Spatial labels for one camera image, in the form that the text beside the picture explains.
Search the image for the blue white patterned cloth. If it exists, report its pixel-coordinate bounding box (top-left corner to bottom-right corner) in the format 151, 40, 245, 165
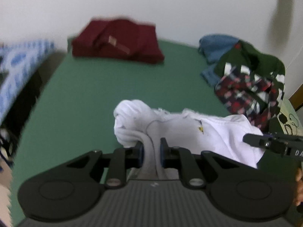
0, 40, 55, 124

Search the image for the blue garment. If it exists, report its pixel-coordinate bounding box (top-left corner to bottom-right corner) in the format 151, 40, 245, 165
198, 34, 240, 88

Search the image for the dark green white striped shirt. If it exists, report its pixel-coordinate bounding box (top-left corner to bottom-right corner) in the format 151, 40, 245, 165
214, 40, 286, 104

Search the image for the folded maroon garment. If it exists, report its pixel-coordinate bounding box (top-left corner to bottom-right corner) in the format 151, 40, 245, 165
70, 17, 165, 65

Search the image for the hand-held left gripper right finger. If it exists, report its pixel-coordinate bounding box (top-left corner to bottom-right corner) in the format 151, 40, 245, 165
160, 138, 247, 190

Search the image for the person's right hand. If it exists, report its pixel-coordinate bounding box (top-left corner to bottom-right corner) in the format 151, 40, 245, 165
294, 167, 303, 207

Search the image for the green mat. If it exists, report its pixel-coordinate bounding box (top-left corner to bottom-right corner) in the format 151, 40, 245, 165
9, 37, 237, 225

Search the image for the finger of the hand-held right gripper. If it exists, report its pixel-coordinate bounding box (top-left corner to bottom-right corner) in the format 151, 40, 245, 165
243, 133, 288, 158

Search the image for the wooden door frame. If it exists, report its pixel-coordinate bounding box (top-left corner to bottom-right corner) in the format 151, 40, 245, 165
287, 83, 303, 112

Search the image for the white shirt yellow logo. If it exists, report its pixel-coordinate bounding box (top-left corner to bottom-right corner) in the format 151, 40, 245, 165
114, 99, 265, 180

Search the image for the pale cartoon print bed sheet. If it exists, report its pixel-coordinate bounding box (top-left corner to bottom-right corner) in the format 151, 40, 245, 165
267, 97, 303, 145

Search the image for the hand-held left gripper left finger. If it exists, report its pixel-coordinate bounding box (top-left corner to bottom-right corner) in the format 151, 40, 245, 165
59, 142, 144, 190

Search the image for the dark cloth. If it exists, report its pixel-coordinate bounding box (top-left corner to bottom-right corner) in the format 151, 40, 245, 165
0, 68, 45, 169

